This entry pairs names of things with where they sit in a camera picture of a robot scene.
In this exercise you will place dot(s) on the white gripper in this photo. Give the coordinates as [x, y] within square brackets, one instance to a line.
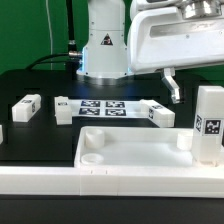
[162, 39]

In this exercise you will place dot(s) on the white desk tabletop tray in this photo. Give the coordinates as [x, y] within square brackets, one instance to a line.
[134, 146]

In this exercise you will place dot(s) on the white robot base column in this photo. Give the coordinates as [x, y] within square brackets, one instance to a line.
[105, 54]

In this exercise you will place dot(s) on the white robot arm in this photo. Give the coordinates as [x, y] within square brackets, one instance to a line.
[190, 9]

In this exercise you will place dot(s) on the white sheet with fiducial tags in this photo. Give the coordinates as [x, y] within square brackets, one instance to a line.
[106, 109]

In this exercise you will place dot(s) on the white block at left edge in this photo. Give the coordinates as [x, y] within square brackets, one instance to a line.
[1, 134]

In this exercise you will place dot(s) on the white front fence rail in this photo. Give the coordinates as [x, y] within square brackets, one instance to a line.
[123, 181]

